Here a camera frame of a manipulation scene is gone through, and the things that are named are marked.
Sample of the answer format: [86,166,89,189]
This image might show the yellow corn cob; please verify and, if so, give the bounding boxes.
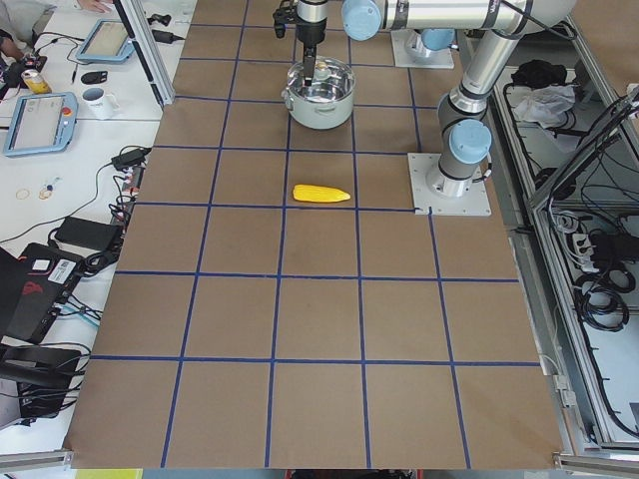
[293,184,351,204]

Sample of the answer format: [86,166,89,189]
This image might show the black power adapter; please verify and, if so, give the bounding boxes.
[54,217,123,251]

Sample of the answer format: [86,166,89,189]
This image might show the far blue teach pendant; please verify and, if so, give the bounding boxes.
[76,20,135,64]

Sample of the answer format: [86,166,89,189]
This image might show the black cloth bundle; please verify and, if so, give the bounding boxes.
[511,60,567,90]

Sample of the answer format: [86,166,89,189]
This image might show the white crumpled cloth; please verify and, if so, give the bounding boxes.
[513,86,575,128]

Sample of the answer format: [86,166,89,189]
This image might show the coiled black cables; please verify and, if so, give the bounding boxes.
[573,268,631,333]

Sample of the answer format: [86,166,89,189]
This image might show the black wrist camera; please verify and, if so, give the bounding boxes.
[273,0,298,39]

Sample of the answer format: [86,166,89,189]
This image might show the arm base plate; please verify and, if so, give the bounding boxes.
[407,153,491,217]
[391,29,455,69]

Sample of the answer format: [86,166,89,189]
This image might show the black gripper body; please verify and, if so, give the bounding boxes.
[296,0,327,48]

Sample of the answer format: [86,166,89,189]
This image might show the glass pot lid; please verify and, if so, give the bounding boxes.
[287,57,355,103]

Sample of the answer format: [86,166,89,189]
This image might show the black power brick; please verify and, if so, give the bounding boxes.
[111,147,152,171]

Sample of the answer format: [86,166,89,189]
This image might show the pale green steel pot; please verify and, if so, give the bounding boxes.
[282,85,355,130]

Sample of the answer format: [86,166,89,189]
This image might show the yellow drink can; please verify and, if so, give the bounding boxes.
[21,69,52,95]

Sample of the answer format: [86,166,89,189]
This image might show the black computer mouse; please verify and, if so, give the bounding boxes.
[81,70,108,85]

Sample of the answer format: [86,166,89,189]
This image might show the blue teach pendant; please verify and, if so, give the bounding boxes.
[3,92,78,158]
[76,20,135,64]

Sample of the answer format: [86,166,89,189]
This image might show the black laptop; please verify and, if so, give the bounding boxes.
[1,242,83,344]

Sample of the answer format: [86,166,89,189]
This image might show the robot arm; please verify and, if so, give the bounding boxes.
[404,29,455,57]
[341,1,575,198]

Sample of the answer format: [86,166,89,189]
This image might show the aluminium frame post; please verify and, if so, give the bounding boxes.
[114,0,175,108]

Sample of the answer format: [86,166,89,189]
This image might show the near blue teach pendant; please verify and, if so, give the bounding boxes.
[3,92,78,158]

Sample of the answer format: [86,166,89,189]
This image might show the white mug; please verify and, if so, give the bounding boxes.
[82,87,120,120]

